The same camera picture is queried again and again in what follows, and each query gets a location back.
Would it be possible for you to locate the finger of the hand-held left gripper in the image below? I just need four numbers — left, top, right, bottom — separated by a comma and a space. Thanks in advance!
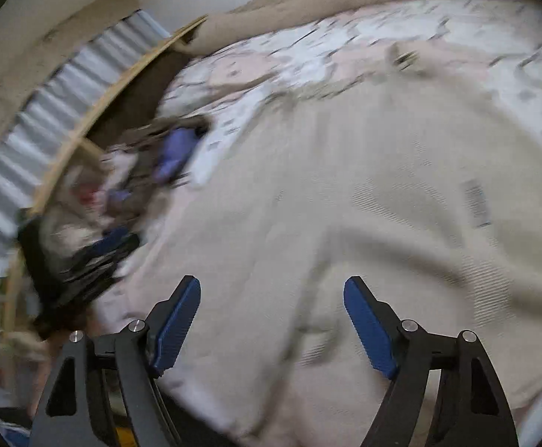
66, 227, 141, 286

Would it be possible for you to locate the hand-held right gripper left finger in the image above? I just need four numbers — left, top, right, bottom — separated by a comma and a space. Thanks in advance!
29, 276, 202, 447

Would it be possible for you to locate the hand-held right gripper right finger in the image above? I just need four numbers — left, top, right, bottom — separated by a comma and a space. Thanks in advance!
343, 276, 520, 447

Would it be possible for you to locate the beige waffle knit garment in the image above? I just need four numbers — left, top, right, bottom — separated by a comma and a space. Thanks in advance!
91, 39, 542, 447

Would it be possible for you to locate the dark brown garment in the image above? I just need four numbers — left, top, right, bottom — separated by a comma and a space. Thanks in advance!
108, 116, 211, 224

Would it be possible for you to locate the purple garment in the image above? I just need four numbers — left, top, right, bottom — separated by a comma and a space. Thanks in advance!
152, 128, 197, 184

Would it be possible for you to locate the dark brown bed panel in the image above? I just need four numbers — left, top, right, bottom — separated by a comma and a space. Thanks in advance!
87, 49, 192, 150

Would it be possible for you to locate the grey pleated curtain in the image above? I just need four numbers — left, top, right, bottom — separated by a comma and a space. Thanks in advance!
0, 9, 169, 410

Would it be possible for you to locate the beige curtain pelmet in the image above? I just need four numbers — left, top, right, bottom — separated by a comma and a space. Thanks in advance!
0, 0, 139, 182

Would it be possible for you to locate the bear print bed cover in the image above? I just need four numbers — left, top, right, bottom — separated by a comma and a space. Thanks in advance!
157, 0, 542, 196

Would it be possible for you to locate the wooden bed rail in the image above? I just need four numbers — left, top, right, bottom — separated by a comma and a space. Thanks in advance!
0, 14, 209, 364

